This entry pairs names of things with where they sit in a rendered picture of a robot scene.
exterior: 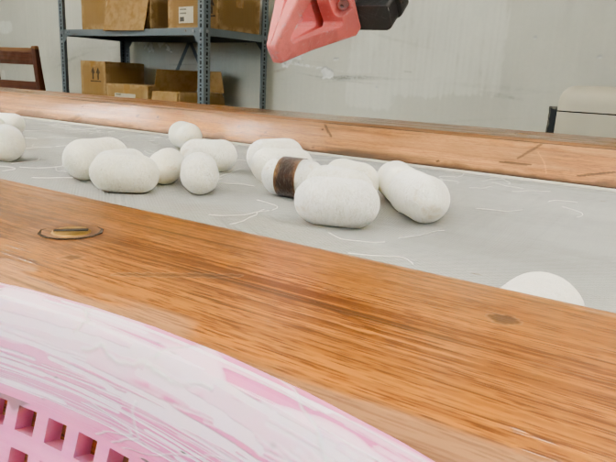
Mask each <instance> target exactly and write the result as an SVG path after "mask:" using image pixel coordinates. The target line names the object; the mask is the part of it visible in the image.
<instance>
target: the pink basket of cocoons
mask: <svg viewBox="0 0 616 462"><path fill-rule="evenodd" d="M5 400H7V401H8V402H7V406H6V411H5V415H3V410H4V405H5ZM34 412H37V417H36V421H35V426H34V427H33V426H31V424H32V419H33V414H34ZM64 424H65V425H67V429H66V433H65V437H64V440H62V439H61V432H62V427H63V425H64ZM93 440H96V441H97V446H96V449H95V454H94V455H92V454H91V448H92V444H93ZM26 454H28V458H27V462H123V459H124V456H125V457H128V458H129V460H128V462H434V461H433V460H432V459H430V458H428V457H427V456H424V455H423V454H421V453H419V452H418V451H416V450H414V449H412V448H411V447H409V446H407V445H406V444H404V443H403V442H401V441H399V440H397V439H395V438H393V437H392V436H390V435H388V434H385V433H383V432H382V431H380V430H378V429H376V428H375V427H373V426H371V425H369V424H367V423H364V422H362V421H360V420H359V419H358V418H356V417H354V416H352V415H350V414H348V413H346V412H343V411H341V410H340V409H338V408H336V407H335V406H333V405H331V404H329V403H327V402H325V401H323V400H321V399H319V398H317V397H315V396H313V395H312V394H310V393H308V392H306V391H304V390H301V389H299V388H297V387H295V386H292V385H291V384H289V383H287V382H285V381H282V380H280V379H277V378H275V377H273V376H271V375H269V374H267V373H265V372H263V371H260V370H258V369H256V368H253V367H251V366H249V365H247V364H245V363H243V362H241V361H238V360H236V359H234V358H232V357H230V356H227V355H225V354H223V353H220V352H217V351H215V350H213V349H211V348H208V347H206V346H202V345H199V344H196V343H194V342H192V341H190V340H187V339H185V338H182V337H180V336H177V335H174V334H171V333H169V332H166V331H164V330H161V329H159V328H157V327H154V326H151V325H148V324H143V323H141V322H138V321H135V320H132V319H129V318H126V317H124V316H121V315H118V314H115V313H110V312H108V311H105V310H102V309H99V308H96V307H93V306H90V305H87V304H83V303H79V302H74V301H70V300H67V299H63V298H60V297H57V296H53V295H49V294H47V293H43V292H39V291H33V290H30V289H26V288H21V287H17V286H13V285H9V284H4V283H1V282H0V462H24V460H25V455H26Z"/></svg>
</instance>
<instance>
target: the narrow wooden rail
mask: <svg viewBox="0 0 616 462"><path fill-rule="evenodd" d="M0 282H1V283H4V284H9V285H13V286H17V287H21V288H26V289H30V290H33V291H37V292H43V293H46V294H49V295H53V296H57V297H60V298H63V299H67V300H70V301H74V302H77V303H83V304H87V305H90V306H93V307H96V308H99V309H102V310H105V311H107V312H110V313H113V314H118V315H121V316H124V317H126V318H129V319H132V320H135V321H138V322H140V323H143V324H146V325H151V326H154V327H157V328H159V329H161V330H164V331H166V332H169V333H171V334H174V335H176V336H180V337H182V338H185V339H187V340H190V341H192V342H194V343H196V344H199V345H202V346H204V347H208V348H211V349H212V350H215V351H217V352H220V353H223V354H225V355H227V356H230V357H231V358H234V359H236V360H238V361H241V362H243V363H245V364H247V365H249V366H251V367H253V368H255V369H258V370H260V371H263V372H265V373H267V374H269V375H271V376H273V377H275V378H277V379H279V380H282V381H285V382H287V383H289V384H291V385H292V386H295V387H297V388H299V389H301V390H303V391H306V392H308V393H310V394H312V395H313V396H315V397H317V398H319V399H321V400H323V401H324V402H327V403H329V404H331V405H333V406H335V407H336V408H338V409H340V410H341V411H343V412H345V413H348V414H350V415H352V416H354V417H356V418H358V419H359V420H360V421H362V422H364V423H366V424H369V425H371V426H373V427H375V428H376V429H378V430H380V431H381V432H383V433H385V434H387V435H390V436H392V437H393V438H395V439H397V440H399V441H401V442H403V443H404V444H406V445H407V446H409V447H411V448H412V449H414V450H416V451H418V452H419V453H421V454H423V455H424V456H426V457H428V458H430V459H432V460H433V461H434V462H616V313H612V312H607V311H602V310H599V309H594V308H590V307H586V306H582V305H577V304H573V303H569V302H561V301H557V300H553V299H548V298H544V297H540V296H535V295H532V294H527V293H523V292H518V291H511V290H506V289H503V288H498V287H494V286H489V285H485V284H481V283H476V282H473V281H468V280H461V279H456V278H452V277H447V276H444V275H439V274H435V273H431V272H426V271H422V270H418V269H410V268H406V267H402V266H397V265H393V264H389V263H385V262H380V261H376V260H372V259H367V258H360V257H356V256H351V255H347V254H343V253H338V252H334V251H330V250H326V249H321V248H317V247H309V246H306V245H301V244H297V243H292V242H288V241H284V240H279V239H276V238H271V237H267V236H259V235H255V234H250V233H247V232H242V231H238V230H234V229H229V228H225V227H221V226H217V225H209V224H205V223H200V222H196V221H192V220H188V219H183V218H180V217H175V216H170V215H166V214H159V213H154V212H151V211H146V210H141V209H137V208H133V207H129V206H124V205H121V204H116V203H109V202H104V201H100V200H95V199H92V198H87V197H82V196H79V195H74V194H70V193H66V192H58V191H53V190H50V189H45V188H41V187H37V186H33V185H28V184H24V183H20V182H15V181H8V180H3V179H0Z"/></svg>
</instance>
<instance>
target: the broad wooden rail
mask: <svg viewBox="0 0 616 462"><path fill-rule="evenodd" d="M0 113H8V114H17V115H19V116H27V117H35V118H42V119H49V120H58V121H65V122H73V123H80V124H87V125H95V126H102V127H117V128H124V129H132V130H139V131H147V132H154V133H162V134H169V129H170V127H171V126H172V125H173V124H174V123H176V122H179V121H184V122H188V123H192V124H194V125H196V126H198V127H199V128H200V130H201V132H202V135H203V138H206V139H223V140H227V141H229V142H236V143H244V144H253V143H254V142H255V141H257V140H259V139H268V138H290V139H293V140H295V141H296V142H298V143H299V144H300V146H301V147H302V149H303V150H305V151H311V152H319V153H326V154H334V155H341V156H348V157H356V158H363V159H372V160H386V161H394V160H398V161H402V162H404V163H408V164H416V165H424V166H431V167H438V168H446V169H453V170H461V171H475V172H483V173H490V174H498V175H505V176H512V177H521V178H528V179H536V180H543V181H550V182H564V183H573V184H580V185H587V186H595V187H602V188H610V189H616V138H611V137H590V136H579V135H568V134H557V133H545V132H534V131H523V130H512V129H501V128H490V127H479V126H458V125H447V124H436V123H425V122H413V121H402V120H391V119H380V118H369V117H358V116H344V115H326V114H316V113H305V112H293V111H282V110H271V109H260V108H249V107H238V106H227V105H216V104H195V103H184V102H173V101H161V100H150V99H139V98H128V97H117V96H106V95H95V94H84V93H63V92H52V91H41V90H29V89H18V88H7V87H0Z"/></svg>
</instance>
